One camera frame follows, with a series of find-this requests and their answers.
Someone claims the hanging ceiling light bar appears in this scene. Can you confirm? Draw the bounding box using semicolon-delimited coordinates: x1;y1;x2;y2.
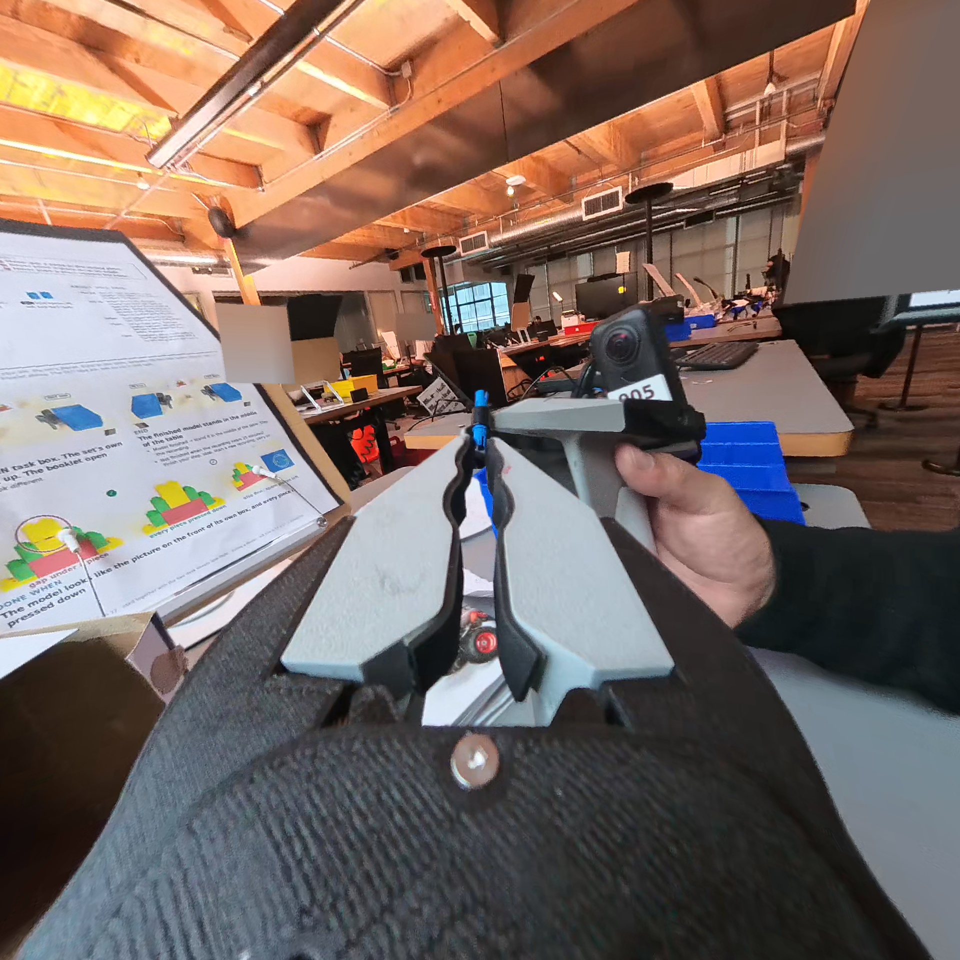
146;0;369;170

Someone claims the lego instruction booklet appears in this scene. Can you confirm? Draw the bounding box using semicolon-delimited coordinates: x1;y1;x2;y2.
422;570;541;729

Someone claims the grey monitor back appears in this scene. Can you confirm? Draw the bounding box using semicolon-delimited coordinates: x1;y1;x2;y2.
780;0;960;309

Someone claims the person's right hand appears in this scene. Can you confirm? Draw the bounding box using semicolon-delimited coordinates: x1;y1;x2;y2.
613;444;779;630

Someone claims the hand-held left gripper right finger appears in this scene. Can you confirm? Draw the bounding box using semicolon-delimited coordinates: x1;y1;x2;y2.
486;437;676;727

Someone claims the short black floor lamp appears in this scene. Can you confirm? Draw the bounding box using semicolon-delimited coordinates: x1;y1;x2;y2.
421;245;457;335

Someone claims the black keyboard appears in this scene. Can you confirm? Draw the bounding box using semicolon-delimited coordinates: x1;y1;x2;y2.
675;341;760;372

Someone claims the person's right forearm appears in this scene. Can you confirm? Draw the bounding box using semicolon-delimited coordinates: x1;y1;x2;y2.
736;516;960;715

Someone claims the black computer monitor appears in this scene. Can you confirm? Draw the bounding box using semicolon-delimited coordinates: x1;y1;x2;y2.
575;277;639;320

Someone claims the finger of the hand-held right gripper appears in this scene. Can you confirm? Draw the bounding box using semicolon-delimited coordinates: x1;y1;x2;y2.
489;396;648;451

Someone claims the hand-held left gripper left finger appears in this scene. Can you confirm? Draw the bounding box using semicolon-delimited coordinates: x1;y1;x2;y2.
279;433;472;699

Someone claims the grey desk with wooden edge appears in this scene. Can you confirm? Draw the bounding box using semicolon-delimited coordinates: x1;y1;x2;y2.
405;339;856;459

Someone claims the black office chair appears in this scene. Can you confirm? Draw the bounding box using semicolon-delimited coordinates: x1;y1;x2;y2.
772;296;931;432

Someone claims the tall black floor lamp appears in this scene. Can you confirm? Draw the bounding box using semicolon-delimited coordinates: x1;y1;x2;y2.
624;182;674;301

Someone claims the brown cardboard box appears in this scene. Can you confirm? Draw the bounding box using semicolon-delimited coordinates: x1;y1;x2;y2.
0;611;189;931

